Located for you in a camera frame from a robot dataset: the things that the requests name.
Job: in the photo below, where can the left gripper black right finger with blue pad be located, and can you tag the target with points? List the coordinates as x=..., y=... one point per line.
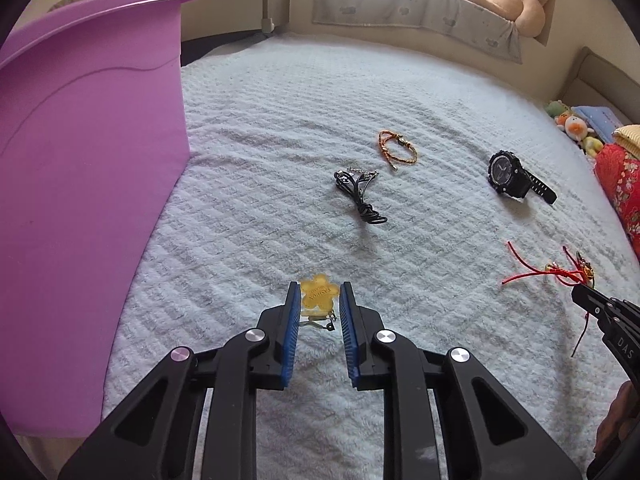
x=445, y=415

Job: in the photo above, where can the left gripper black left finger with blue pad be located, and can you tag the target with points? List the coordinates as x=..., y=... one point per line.
x=195, y=409

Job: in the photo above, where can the black wrist watch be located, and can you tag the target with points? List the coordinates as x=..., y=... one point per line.
x=506, y=175

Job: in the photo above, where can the yellow flower charm keychain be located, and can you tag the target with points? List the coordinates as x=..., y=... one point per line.
x=317, y=309

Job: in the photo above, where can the right hand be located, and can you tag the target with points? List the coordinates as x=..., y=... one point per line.
x=620, y=418

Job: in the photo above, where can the red floral pillow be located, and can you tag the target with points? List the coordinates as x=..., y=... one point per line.
x=618, y=173

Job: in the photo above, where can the yellow folded towel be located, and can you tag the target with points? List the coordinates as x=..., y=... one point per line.
x=628, y=137

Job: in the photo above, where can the small duck plush toy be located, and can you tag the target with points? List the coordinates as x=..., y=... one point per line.
x=573, y=126

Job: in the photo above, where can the light blue patterned cloth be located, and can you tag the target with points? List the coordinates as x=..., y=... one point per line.
x=602, y=119

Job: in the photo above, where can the green plush toy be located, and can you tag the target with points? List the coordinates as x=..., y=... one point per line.
x=556, y=108

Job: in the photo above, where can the grey bed headboard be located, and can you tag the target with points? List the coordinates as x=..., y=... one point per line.
x=594, y=81

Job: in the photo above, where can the pink plastic tub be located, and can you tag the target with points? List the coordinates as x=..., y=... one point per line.
x=93, y=140

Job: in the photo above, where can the grey window seat blanket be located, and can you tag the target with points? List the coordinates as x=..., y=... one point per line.
x=461, y=20

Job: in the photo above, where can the grey curved desk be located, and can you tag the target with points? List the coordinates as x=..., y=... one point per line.
x=206, y=18

